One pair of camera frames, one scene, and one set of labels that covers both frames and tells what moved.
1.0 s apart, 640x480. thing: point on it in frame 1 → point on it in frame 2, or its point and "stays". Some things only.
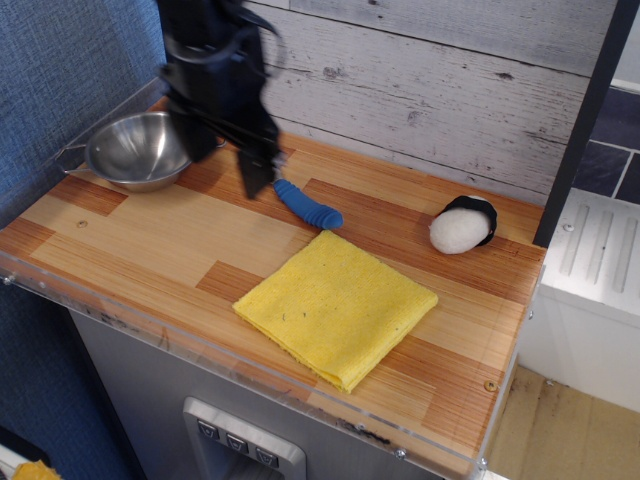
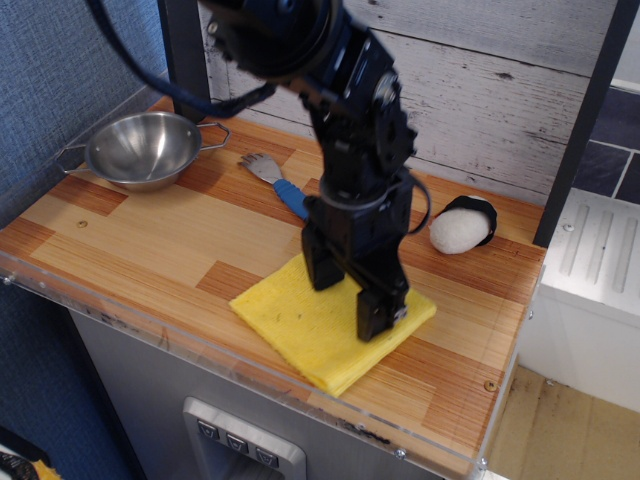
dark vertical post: [587, 119] stays
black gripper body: [213, 66] → [367, 227]
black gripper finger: [198, 135] → [325, 266]
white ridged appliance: [584, 329] stays
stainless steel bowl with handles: [137, 152] stays
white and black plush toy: [465, 223] stays
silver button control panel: [222, 446] stays
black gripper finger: [260, 163] → [377, 312]
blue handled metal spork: [319, 215] stays
